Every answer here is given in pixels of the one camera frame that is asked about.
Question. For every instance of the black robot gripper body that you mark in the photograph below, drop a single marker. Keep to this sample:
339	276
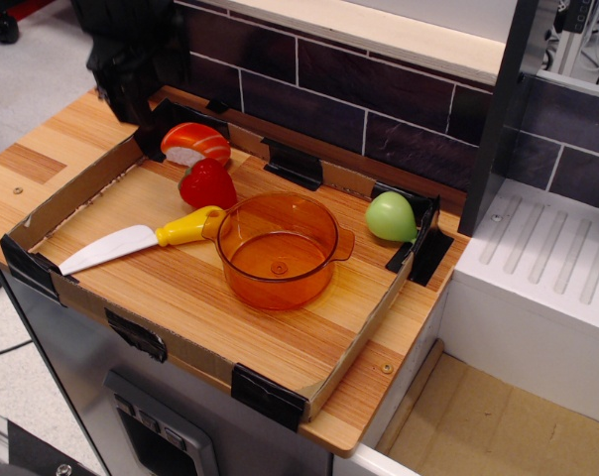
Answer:
138	46

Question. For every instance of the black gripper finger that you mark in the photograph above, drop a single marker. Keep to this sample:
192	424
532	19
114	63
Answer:
128	99

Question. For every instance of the salmon sushi toy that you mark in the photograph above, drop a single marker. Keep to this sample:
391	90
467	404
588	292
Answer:
188	143

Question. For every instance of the cardboard fence with black tape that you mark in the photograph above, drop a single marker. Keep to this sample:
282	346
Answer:
323	369

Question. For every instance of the orange transparent plastic pot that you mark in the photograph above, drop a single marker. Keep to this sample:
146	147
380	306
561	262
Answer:
278	250

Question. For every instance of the red toy strawberry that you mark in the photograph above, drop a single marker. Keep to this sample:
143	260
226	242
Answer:
208	183

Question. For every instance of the black wheel caster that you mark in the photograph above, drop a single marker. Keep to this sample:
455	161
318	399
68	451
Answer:
9	30

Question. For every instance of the green toy pear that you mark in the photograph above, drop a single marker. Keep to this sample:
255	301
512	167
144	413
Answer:
391	217

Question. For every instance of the silver toy oven front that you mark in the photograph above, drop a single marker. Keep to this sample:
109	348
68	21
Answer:
144	417

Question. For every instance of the white toy sink drainboard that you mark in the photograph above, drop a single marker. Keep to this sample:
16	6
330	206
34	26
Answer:
523	301

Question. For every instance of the yellow handled toy knife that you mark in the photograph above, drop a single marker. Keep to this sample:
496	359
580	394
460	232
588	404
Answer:
139	237

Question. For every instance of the dark grey vertical post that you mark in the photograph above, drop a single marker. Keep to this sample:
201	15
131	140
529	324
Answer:
520	64

